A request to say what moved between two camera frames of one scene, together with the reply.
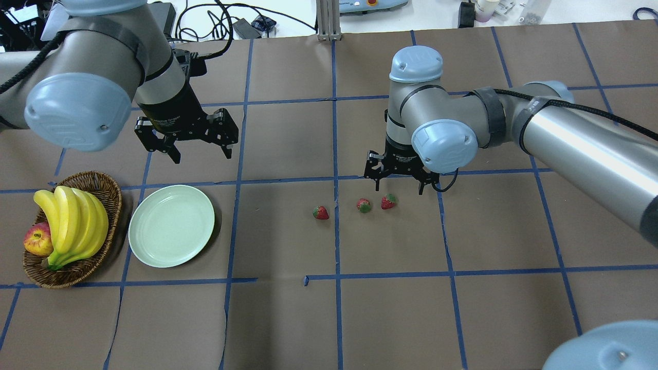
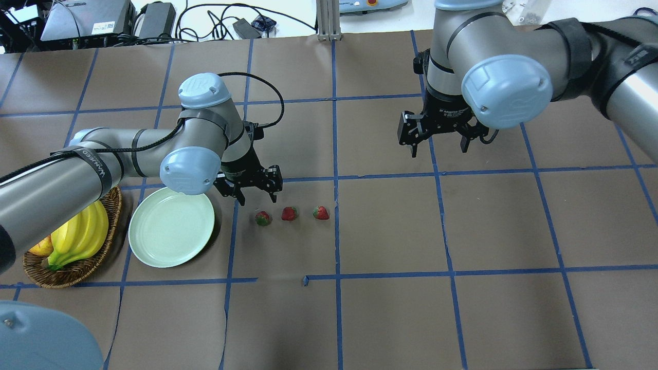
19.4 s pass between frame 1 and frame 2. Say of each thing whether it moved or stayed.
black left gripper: moved
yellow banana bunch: stayed
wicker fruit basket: stayed
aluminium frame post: stayed
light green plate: stayed
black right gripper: moved
